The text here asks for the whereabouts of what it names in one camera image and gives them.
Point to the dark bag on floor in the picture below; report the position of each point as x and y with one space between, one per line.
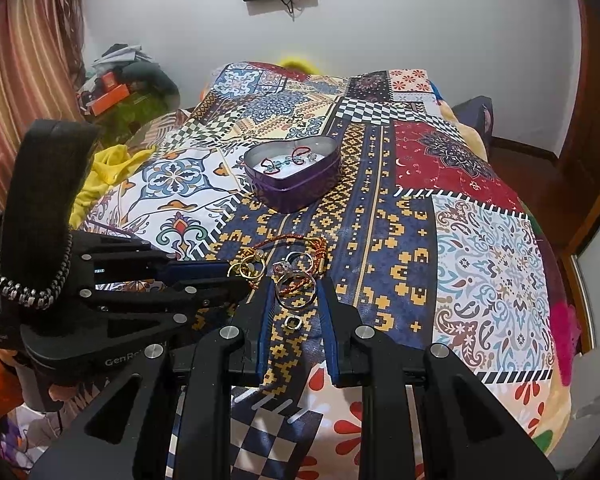
477 113

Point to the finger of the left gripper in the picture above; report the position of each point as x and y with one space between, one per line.
171 271
129 318

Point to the orange box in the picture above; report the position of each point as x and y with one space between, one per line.
109 99

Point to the pile of clutter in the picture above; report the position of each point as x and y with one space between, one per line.
152 93

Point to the patchwork patterned bedspread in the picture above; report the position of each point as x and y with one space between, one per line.
420 234

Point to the purple heart-shaped tin box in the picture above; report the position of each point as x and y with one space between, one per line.
290 194

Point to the striped curtain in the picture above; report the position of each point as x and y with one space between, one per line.
41 67

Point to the yellow cloth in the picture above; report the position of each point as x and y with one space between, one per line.
109 168

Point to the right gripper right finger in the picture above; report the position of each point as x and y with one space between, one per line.
421 405

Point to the yellow hoop behind bed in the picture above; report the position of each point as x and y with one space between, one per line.
299 65

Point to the red wire jewelry in tin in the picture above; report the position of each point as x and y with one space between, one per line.
280 166

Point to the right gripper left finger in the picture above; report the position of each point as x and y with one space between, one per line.
168 410

